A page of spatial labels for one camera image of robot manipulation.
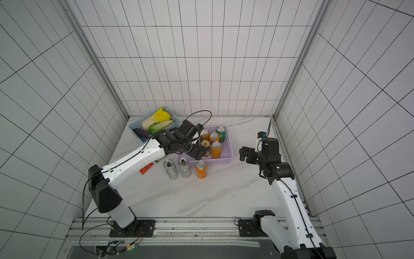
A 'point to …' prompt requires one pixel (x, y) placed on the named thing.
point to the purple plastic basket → (227, 154)
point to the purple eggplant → (143, 135)
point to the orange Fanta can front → (201, 169)
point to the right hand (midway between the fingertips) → (242, 150)
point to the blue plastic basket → (138, 124)
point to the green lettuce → (160, 125)
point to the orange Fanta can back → (213, 136)
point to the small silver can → (170, 165)
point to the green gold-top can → (206, 143)
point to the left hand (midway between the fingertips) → (193, 151)
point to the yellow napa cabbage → (160, 117)
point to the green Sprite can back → (222, 132)
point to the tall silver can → (184, 167)
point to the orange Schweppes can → (216, 149)
